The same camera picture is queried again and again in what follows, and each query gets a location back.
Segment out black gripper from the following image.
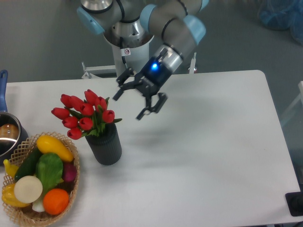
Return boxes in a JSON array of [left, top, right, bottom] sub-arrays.
[[113, 44, 183, 120]]

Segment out red tulip bouquet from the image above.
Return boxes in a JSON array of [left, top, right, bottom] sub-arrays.
[[51, 89, 122, 140]]

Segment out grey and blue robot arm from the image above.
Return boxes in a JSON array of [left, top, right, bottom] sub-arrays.
[[77, 0, 208, 119]]

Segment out dark grey ribbed vase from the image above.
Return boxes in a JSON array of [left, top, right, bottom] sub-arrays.
[[85, 123, 122, 166]]

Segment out purple red onion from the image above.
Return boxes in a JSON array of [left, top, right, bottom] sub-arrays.
[[62, 163, 77, 182]]

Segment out yellow squash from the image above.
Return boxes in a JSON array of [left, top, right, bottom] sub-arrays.
[[36, 135, 74, 162]]

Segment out green lettuce leaf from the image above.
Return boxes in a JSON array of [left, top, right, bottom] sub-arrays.
[[36, 153, 63, 196]]

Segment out woven wicker basket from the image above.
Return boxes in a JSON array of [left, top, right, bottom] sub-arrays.
[[3, 132, 80, 227]]

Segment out green cucumber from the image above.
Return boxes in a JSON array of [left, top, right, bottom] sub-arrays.
[[14, 147, 42, 182]]

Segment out orange fruit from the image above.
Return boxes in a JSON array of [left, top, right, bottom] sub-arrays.
[[43, 188, 69, 215]]

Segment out blue plastic bag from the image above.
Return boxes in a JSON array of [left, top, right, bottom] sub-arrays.
[[258, 0, 303, 44]]

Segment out white round radish slice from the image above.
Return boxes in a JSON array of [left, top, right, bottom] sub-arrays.
[[14, 175, 43, 203]]

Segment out yellow banana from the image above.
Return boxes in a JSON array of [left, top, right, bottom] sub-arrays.
[[3, 159, 19, 178]]

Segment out white leek stalk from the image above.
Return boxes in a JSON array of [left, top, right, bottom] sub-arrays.
[[32, 196, 45, 212]]

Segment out yellow bell pepper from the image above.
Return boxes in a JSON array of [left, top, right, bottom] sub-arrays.
[[2, 183, 30, 208]]

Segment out black device at table edge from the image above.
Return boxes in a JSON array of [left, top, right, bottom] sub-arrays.
[[285, 192, 303, 217]]

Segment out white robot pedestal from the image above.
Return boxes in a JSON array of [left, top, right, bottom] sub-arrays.
[[81, 33, 198, 80]]

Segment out blue handled saucepan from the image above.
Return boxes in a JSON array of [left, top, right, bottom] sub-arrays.
[[0, 70, 28, 166]]

